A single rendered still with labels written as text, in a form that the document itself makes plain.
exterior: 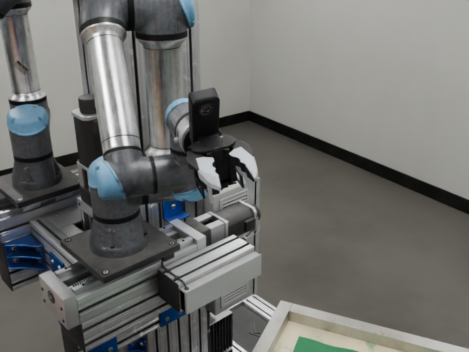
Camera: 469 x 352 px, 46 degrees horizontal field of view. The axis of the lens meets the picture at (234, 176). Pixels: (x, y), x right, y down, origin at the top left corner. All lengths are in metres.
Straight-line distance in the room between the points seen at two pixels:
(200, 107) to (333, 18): 4.18
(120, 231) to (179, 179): 0.35
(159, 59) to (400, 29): 3.43
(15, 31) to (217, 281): 0.96
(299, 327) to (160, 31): 0.91
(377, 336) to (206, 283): 0.50
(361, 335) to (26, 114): 1.16
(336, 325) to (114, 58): 0.94
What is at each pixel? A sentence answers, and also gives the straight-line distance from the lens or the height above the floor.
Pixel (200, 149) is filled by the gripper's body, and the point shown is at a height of 1.68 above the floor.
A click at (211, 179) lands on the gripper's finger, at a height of 1.67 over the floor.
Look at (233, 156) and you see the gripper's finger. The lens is 0.84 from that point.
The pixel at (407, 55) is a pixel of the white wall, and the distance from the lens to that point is 4.52.
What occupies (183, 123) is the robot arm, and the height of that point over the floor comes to 1.68.
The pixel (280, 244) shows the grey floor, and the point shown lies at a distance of 3.79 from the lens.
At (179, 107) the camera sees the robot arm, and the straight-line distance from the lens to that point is 1.04.
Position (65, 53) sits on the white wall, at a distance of 4.91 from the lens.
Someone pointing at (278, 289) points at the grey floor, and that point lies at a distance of 3.38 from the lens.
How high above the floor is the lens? 2.01
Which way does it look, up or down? 25 degrees down
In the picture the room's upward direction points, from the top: straight up
